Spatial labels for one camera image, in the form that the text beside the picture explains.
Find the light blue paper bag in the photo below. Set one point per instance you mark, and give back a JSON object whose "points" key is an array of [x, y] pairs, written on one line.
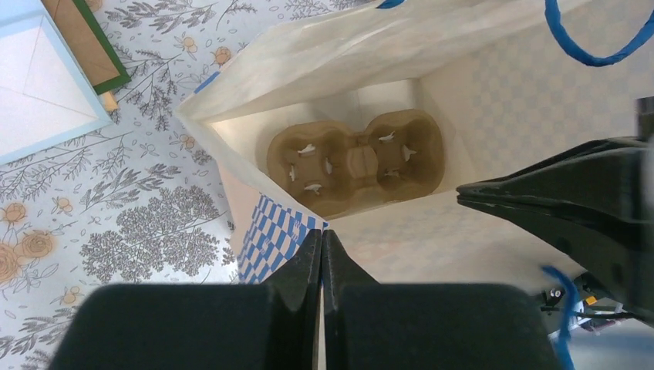
{"points": [[45, 97]]}

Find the brown pulp cup carrier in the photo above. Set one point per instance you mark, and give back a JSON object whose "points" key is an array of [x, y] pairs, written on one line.
{"points": [[333, 170]]}

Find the floral tablecloth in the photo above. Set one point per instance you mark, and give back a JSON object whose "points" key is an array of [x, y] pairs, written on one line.
{"points": [[139, 200]]}

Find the green paper bag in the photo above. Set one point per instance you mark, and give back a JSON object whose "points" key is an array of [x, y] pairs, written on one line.
{"points": [[84, 35]]}

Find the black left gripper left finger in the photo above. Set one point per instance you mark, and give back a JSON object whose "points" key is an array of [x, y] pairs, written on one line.
{"points": [[204, 316]]}

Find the blue checkered paper bag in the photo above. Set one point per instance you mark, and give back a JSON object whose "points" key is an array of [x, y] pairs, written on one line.
{"points": [[443, 184]]}

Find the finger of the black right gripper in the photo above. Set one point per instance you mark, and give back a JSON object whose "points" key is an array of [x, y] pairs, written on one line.
{"points": [[593, 203]]}

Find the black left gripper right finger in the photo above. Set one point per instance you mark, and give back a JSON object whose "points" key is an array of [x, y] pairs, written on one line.
{"points": [[370, 325]]}

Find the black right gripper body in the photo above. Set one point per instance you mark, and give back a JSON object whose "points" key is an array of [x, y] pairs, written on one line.
{"points": [[644, 113]]}

